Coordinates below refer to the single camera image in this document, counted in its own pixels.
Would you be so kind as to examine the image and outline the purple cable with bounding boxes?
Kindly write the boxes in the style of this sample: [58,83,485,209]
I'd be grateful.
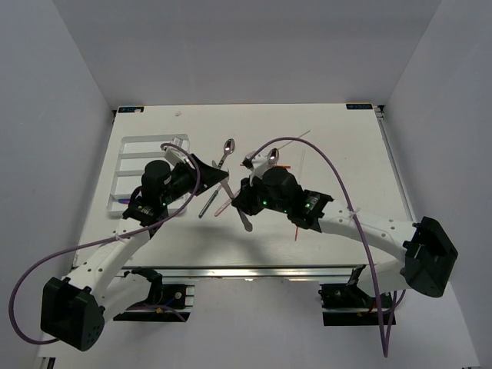
[241,137,397,357]
[8,143,201,344]

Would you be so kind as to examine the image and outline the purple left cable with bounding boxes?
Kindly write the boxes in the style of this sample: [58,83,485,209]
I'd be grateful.
[8,143,201,344]

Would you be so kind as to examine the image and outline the silver spoon iridescent handle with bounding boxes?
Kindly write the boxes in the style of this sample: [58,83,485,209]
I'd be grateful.
[267,148,280,167]

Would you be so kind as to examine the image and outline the aluminium table frame rail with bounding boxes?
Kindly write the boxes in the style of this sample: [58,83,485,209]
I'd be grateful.
[374,104,439,278]

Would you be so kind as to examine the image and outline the white divided cutlery tray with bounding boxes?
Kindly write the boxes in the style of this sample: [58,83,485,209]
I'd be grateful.
[106,134,190,218]

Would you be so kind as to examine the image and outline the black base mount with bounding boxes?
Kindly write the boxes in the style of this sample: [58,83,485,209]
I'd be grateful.
[113,268,195,323]
[318,265,378,327]

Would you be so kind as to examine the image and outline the silver spoon patterned handle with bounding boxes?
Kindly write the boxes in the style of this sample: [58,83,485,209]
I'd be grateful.
[212,138,235,169]

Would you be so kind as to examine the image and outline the white chopstick short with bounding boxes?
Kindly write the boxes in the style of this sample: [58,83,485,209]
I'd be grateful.
[298,150,306,181]

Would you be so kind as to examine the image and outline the blue label sticker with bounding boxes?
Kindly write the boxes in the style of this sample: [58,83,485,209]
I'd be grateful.
[345,103,373,110]
[118,106,145,114]

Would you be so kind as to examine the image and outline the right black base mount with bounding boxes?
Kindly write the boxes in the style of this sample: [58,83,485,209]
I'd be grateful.
[318,265,378,327]

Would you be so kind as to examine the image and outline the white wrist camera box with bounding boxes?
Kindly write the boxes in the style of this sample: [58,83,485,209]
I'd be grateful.
[164,147,189,166]

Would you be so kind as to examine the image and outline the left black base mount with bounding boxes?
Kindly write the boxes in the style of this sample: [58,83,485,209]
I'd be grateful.
[113,268,195,323]

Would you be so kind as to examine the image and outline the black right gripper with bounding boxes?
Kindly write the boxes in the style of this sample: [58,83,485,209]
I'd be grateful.
[231,173,290,217]

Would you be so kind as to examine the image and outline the fork with pink handle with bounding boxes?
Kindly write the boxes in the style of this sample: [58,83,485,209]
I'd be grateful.
[214,198,233,217]

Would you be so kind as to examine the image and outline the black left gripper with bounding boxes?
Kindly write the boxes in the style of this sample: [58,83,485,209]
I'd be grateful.
[161,154,228,206]

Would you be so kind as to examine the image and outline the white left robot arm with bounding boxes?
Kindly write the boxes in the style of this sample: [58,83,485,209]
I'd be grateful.
[41,155,228,351]

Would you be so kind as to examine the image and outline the blue label sticker right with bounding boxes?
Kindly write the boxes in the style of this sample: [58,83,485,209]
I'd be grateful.
[345,103,373,110]

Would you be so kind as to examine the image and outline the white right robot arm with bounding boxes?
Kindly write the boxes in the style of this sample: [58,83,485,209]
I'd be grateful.
[231,167,458,307]

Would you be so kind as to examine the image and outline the blue label sticker left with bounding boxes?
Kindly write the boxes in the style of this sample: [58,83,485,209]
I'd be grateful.
[118,106,145,114]

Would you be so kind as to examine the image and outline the orange chopstick upper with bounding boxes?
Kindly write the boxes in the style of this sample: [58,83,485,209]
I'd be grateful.
[240,164,291,169]

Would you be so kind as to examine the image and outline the white chopstick long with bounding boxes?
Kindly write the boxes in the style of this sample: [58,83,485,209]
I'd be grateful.
[278,130,311,150]

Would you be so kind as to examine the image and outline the knife with teal handle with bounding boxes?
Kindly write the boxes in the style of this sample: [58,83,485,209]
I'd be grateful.
[198,181,224,219]

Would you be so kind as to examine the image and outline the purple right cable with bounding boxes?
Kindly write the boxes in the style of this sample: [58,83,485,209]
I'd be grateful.
[241,137,397,357]

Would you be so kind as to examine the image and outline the silver fork black handle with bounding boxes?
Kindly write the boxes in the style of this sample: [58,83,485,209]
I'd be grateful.
[221,180,253,232]

